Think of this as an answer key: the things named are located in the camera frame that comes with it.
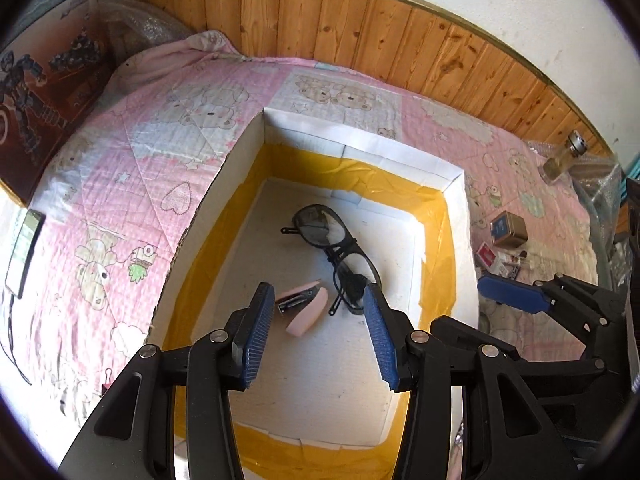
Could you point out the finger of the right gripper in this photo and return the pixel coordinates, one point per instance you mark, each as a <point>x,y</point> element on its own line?
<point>527,298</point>

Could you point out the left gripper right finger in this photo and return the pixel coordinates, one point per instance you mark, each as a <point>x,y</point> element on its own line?
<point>415,362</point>

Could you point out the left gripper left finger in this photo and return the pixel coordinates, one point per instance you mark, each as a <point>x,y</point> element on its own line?
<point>226,359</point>

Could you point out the small white tube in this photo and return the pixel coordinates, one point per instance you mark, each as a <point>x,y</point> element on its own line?
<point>513,258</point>

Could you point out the red white staples box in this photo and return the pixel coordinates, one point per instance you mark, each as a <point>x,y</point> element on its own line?
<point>486,257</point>

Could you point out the pink stapler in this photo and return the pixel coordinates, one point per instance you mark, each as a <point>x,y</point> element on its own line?
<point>306,303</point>

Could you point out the glass jar metal lid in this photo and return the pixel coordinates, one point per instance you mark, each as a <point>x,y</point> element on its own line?
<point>563,157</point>

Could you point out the black safety glasses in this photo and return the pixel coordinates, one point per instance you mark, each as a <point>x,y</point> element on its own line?
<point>322,228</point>

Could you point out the teal boards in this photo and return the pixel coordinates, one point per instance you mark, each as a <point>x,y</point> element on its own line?
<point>631,172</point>

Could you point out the pink bear quilt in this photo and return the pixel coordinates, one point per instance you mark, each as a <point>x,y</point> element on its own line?
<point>162,213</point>

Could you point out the white cardboard box yellow tape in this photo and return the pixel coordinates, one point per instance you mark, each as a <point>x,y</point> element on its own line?
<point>319,408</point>

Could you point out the robot toy box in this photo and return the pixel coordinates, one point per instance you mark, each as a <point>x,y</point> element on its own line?
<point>51,73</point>

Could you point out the bubble wrap bag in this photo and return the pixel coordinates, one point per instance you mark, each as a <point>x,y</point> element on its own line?
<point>134,26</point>

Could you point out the wooden headboard panel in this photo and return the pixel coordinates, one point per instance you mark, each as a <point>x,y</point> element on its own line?
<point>410,44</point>

